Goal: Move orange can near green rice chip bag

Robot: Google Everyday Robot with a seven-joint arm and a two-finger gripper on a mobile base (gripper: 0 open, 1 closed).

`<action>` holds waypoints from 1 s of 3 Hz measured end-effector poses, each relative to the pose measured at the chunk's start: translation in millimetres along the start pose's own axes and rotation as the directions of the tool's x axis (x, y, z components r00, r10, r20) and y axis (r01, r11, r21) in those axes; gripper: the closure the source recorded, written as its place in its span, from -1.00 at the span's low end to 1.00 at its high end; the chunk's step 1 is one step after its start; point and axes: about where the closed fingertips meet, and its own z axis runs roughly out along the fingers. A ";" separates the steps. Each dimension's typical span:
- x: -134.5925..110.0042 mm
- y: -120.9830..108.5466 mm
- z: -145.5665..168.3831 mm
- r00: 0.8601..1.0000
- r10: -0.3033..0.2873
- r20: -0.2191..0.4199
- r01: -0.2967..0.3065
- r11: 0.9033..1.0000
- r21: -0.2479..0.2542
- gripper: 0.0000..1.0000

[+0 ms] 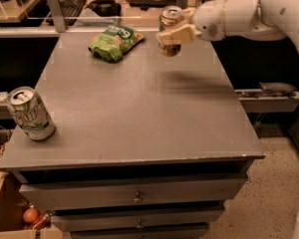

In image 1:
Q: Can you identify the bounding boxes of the left metal post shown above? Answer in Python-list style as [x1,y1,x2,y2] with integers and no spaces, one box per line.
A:
[47,0,67,33]

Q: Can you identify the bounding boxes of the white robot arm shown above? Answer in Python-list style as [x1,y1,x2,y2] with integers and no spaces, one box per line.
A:
[158,0,299,239]

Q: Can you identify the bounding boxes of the top grey drawer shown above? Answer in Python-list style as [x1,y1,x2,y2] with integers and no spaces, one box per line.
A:
[20,173,247,210]

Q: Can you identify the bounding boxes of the black keyboard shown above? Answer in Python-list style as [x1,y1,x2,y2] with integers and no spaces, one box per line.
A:
[60,0,87,26]

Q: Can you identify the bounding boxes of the middle grey drawer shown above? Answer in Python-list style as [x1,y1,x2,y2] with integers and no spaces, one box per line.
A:
[52,204,224,232]

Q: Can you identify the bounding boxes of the black headphones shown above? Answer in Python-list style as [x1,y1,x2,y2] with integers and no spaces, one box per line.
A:
[86,0,122,17]

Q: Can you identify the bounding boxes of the orange round fruit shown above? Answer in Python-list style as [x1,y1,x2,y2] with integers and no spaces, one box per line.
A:
[23,208,40,224]

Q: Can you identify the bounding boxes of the orange soda can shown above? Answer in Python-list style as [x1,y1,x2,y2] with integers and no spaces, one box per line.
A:
[158,5,184,57]

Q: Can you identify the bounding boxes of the green rice chip bag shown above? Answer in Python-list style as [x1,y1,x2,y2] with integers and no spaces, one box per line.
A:
[88,25,146,63]

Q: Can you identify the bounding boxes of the bottom grey drawer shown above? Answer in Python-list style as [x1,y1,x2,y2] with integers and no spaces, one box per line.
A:
[71,223,209,239]

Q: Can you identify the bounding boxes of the grey drawer cabinet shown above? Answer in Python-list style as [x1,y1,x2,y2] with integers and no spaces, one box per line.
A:
[0,30,266,239]

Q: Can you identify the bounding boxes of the orange red bottle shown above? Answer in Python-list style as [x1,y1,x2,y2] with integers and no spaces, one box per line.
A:
[29,211,52,230]

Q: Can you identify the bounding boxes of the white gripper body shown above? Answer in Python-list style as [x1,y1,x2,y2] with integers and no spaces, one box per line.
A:
[192,0,225,42]

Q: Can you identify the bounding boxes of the green white soda can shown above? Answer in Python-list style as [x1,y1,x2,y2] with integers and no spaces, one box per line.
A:
[7,87,56,140]

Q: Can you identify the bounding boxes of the grey drawer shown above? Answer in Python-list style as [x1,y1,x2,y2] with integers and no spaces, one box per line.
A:
[71,223,209,239]
[52,204,224,232]
[20,173,247,210]

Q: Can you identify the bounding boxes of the metal rail bracket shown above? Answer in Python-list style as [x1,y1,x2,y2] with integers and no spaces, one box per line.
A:
[235,83,299,114]

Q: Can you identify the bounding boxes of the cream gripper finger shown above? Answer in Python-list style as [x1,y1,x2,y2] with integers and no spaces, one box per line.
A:
[156,24,201,45]
[182,8,195,23]

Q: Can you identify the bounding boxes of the cardboard box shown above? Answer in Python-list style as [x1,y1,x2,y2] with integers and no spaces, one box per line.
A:
[0,172,63,239]

